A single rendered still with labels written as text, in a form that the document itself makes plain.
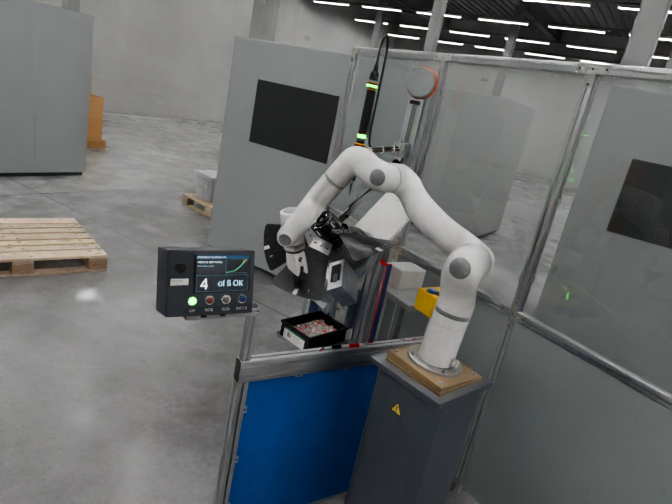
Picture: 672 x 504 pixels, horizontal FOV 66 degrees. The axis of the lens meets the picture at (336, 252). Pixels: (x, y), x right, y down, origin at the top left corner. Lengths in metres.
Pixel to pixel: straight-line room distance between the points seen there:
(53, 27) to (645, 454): 7.07
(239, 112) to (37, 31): 3.16
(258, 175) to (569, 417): 3.41
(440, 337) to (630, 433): 0.85
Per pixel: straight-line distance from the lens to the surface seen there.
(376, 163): 1.69
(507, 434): 2.58
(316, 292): 2.11
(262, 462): 2.09
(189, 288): 1.51
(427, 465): 1.84
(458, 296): 1.66
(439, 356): 1.75
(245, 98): 4.96
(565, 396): 2.36
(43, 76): 7.46
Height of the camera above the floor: 1.75
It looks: 17 degrees down
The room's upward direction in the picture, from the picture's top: 12 degrees clockwise
